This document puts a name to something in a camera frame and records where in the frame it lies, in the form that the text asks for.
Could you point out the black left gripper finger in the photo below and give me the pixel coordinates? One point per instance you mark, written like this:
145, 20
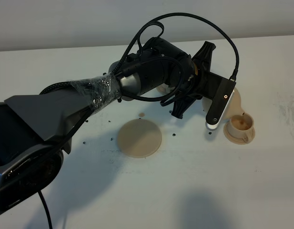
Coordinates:
203, 57
182, 104

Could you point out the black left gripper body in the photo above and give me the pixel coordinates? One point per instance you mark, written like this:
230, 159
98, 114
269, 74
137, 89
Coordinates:
158, 62

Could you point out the beige teapot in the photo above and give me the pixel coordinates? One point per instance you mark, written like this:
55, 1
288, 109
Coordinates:
234, 107

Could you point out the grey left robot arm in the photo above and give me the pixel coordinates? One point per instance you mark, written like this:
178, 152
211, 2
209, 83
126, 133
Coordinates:
35, 130

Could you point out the beige teapot saucer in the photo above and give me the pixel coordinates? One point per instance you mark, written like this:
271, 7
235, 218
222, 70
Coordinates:
139, 138

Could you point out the beige far teacup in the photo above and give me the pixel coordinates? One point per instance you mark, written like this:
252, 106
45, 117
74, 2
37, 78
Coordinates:
172, 88

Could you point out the beige teacup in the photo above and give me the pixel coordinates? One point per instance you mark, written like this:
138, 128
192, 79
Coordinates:
242, 122
172, 88

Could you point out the beige far cup saucer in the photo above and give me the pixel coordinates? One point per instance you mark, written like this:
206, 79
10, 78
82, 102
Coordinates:
162, 89

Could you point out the beige cup saucer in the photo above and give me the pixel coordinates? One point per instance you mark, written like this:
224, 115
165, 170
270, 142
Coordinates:
162, 89
238, 136

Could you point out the beige near cup saucer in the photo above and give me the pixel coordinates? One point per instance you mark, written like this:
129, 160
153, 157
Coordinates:
238, 136

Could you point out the beige near teacup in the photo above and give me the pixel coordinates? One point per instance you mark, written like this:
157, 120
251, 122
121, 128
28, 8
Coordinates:
242, 122

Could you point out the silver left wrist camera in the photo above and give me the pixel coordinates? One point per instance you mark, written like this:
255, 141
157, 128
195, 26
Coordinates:
220, 91

